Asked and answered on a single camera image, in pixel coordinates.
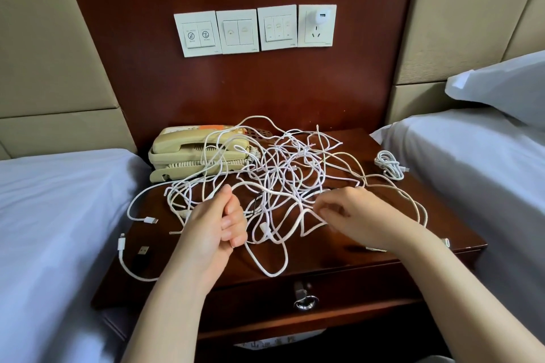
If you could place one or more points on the person's right hand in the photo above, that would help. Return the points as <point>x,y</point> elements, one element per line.
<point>366,218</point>

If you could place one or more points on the person's left hand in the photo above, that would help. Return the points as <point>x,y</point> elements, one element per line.
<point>209,235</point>

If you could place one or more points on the dark wooden drawer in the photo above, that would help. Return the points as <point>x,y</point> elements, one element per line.
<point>366,290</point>

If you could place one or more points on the person's right forearm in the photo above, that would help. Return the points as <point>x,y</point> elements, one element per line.
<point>477,299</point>

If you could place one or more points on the person's left forearm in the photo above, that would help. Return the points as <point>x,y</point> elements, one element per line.
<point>166,320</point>

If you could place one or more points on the wooden nightstand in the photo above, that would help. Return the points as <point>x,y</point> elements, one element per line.
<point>341,255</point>

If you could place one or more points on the small black usb plug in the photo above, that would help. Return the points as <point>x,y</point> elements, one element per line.
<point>143,249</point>

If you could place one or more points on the right bed white sheet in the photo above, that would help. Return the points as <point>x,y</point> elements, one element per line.
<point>485,180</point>

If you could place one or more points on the bed white sheet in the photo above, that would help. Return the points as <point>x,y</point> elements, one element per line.
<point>51,239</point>
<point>485,180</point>

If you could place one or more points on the white crumpled bag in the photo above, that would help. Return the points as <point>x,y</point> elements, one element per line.
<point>281,340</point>

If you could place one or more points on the left bed white sheet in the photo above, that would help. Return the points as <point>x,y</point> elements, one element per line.
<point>51,239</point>

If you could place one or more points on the white pillow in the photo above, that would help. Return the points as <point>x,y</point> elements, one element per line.
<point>507,86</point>

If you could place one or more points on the white plug-in charger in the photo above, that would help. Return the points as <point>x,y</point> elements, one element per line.
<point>318,17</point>

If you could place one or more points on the beige padded headboard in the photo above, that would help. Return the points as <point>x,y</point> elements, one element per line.
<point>51,44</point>
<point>468,18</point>

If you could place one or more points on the dark wooden wall panel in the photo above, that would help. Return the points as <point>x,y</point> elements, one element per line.
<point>238,86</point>

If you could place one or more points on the white two-button wall switch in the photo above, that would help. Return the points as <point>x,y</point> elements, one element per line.
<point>197,34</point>

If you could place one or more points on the white double rocker wall switch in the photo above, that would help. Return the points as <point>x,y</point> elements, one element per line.
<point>238,32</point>

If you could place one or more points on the white triple rocker wall switch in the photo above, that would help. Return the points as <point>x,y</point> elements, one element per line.
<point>278,28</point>

